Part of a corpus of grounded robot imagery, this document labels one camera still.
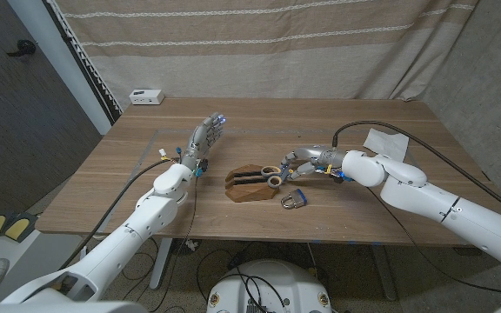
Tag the white robot chest cover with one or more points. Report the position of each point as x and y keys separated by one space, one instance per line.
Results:
x=59 y=308

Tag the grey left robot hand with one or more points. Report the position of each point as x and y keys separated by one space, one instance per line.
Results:
x=200 y=137

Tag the beige striped backdrop curtain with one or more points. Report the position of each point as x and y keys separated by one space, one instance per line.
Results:
x=255 y=65

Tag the black backdrop frame pole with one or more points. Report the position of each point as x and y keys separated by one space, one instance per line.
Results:
x=84 y=65

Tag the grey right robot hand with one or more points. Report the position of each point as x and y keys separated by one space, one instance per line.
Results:
x=320 y=156

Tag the dark grey door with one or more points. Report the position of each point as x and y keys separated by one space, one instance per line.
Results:
x=15 y=121

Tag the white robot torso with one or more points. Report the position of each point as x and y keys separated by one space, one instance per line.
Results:
x=272 y=282

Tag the white power strip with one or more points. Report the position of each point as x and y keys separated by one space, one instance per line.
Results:
x=146 y=96

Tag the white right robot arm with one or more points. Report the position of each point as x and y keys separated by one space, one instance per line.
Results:
x=442 y=208

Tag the silver padlock with blue base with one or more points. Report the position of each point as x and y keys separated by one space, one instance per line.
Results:
x=296 y=199

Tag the brown wooden scissors holder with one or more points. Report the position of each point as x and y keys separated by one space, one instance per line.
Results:
x=248 y=193

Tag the white table leg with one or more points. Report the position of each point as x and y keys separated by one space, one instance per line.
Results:
x=384 y=271
x=161 y=265

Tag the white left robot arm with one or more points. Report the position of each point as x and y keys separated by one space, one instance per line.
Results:
x=120 y=243

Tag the white tissue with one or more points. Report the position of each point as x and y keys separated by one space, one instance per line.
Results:
x=387 y=142

